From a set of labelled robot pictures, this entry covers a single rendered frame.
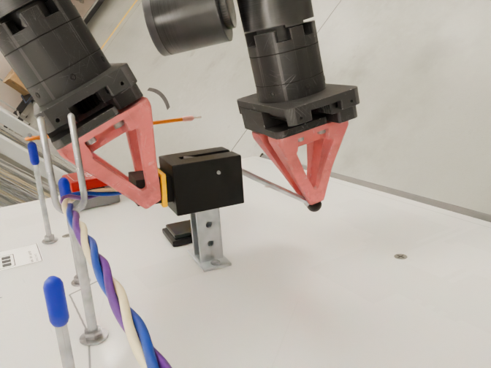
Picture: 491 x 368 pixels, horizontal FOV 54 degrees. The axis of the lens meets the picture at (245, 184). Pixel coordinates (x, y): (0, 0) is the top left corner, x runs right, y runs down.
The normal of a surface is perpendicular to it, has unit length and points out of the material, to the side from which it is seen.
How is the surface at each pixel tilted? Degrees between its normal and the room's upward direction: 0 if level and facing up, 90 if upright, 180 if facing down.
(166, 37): 93
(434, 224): 48
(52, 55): 80
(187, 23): 76
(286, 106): 38
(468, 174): 0
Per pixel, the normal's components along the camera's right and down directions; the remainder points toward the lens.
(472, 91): -0.68, -0.49
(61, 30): 0.68, 0.00
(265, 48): -0.47, 0.40
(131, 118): 0.53, 0.49
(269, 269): -0.07, -0.96
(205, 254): 0.40, 0.23
